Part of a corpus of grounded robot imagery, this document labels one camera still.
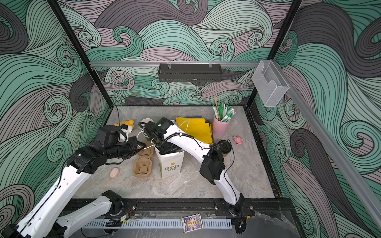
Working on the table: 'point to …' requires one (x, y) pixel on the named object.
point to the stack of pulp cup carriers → (143, 165)
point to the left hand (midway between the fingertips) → (147, 144)
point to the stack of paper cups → (142, 124)
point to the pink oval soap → (114, 172)
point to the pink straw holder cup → (220, 129)
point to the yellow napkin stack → (197, 128)
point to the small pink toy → (238, 140)
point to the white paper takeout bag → (169, 164)
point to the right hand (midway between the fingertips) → (169, 152)
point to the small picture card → (192, 222)
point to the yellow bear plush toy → (130, 123)
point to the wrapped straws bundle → (222, 112)
